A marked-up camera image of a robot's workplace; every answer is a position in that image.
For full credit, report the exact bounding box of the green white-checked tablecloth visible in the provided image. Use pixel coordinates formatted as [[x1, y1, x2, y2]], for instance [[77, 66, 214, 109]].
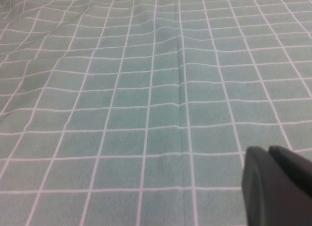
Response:
[[0, 0, 312, 226]]

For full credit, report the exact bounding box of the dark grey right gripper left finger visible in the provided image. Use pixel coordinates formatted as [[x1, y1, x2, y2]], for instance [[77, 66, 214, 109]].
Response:
[[241, 146, 293, 226]]

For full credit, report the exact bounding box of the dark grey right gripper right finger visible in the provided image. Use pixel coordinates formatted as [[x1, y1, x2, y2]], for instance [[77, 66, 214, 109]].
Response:
[[269, 145, 312, 226]]

